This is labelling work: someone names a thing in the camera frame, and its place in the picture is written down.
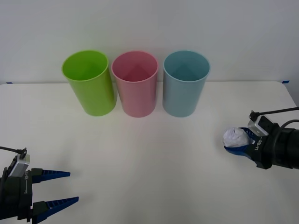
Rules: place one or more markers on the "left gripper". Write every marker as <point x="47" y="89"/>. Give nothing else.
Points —
<point x="16" y="193"/>

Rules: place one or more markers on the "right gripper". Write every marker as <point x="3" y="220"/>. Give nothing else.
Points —
<point x="267" y="149"/>

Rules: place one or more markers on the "white paper ball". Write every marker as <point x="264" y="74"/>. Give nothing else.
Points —
<point x="234" y="137"/>

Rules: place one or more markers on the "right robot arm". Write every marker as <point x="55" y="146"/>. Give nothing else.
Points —
<point x="289" y="149"/>

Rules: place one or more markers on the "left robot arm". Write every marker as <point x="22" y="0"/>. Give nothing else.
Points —
<point x="19" y="166"/>

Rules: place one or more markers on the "pale blue plastic bin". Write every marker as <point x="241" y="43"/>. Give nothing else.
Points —
<point x="182" y="98"/>

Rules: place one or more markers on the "green plastic bin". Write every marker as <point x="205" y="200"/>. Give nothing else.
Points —
<point x="95" y="95"/>

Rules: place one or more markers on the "pink plastic bin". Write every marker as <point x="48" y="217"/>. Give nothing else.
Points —
<point x="137" y="98"/>

